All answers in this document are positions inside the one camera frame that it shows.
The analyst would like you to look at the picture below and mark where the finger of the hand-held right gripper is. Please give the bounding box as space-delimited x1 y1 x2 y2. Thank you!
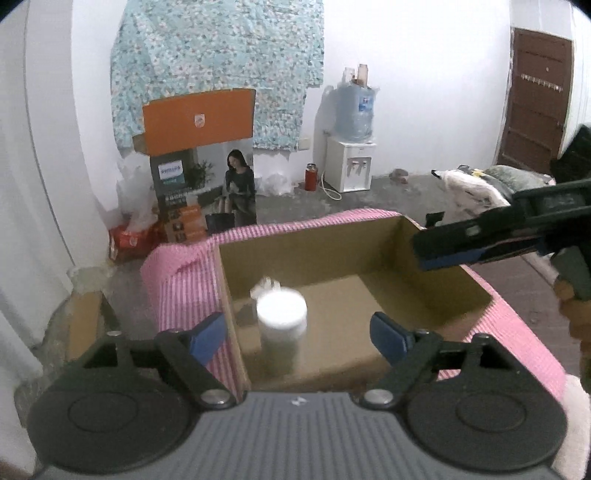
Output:
412 179 591 271

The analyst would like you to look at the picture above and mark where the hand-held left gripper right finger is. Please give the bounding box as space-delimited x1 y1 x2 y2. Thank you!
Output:
362 311 515 411

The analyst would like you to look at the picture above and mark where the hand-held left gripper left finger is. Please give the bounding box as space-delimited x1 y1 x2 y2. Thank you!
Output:
69 312 236 411

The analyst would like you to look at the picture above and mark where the white plastic jar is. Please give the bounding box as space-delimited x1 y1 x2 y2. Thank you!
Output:
256 287 308 376

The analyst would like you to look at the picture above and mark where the brown cardboard box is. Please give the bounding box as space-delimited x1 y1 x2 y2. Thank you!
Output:
213 213 497 400

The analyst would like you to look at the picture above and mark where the person's right hand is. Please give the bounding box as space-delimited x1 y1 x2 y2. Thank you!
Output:
553 277 591 348

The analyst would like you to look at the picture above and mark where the pile of white fluffy bedding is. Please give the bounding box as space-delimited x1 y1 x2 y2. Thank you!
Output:
431 165 512 228

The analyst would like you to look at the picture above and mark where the green cushion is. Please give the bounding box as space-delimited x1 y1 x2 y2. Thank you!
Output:
485 165 555 200

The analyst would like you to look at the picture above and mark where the brown wooden door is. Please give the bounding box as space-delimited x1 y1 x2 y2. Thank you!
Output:
496 28 574 176

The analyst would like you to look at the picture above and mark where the pink checked cloth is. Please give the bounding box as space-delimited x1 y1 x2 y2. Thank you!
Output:
141 209 568 403

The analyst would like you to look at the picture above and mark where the red packet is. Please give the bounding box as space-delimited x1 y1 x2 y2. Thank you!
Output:
108 225 160 264

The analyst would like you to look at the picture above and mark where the flat cardboard piece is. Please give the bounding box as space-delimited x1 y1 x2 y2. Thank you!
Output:
68 291 107 357

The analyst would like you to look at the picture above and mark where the white water dispenser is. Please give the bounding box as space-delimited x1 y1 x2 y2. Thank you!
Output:
325 137 376 193

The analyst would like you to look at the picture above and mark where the white plastic bag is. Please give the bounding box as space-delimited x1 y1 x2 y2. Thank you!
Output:
115 154 160 232
260 173 293 195

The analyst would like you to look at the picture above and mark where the blue water jug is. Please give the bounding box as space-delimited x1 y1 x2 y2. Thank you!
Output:
333 83 376 143

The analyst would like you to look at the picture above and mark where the orange printed carton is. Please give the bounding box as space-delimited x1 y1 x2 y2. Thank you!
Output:
133 88 258 243

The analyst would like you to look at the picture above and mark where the floral wall cloth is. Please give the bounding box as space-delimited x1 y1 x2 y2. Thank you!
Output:
110 0 326 152

